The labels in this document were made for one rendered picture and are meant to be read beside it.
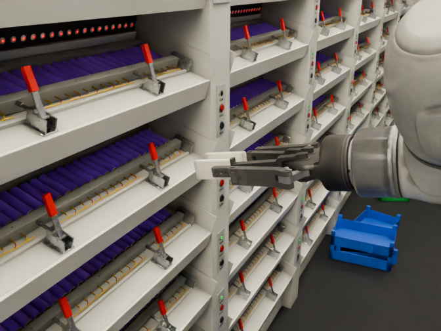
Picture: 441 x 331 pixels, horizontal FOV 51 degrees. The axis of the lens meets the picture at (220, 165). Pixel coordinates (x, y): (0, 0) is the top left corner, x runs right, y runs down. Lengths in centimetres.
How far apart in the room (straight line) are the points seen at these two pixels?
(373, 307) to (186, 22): 156
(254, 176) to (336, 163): 11
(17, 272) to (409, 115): 55
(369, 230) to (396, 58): 220
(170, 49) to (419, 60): 74
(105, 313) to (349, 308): 142
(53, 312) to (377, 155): 60
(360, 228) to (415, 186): 202
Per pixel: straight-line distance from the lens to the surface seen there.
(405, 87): 41
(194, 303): 123
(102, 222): 82
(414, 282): 242
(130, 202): 88
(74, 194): 84
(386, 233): 257
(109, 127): 77
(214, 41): 103
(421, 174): 54
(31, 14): 66
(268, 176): 60
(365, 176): 58
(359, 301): 222
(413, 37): 40
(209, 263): 121
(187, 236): 112
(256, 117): 139
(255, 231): 153
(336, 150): 59
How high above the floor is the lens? 132
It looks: 22 degrees down
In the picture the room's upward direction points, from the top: straight up
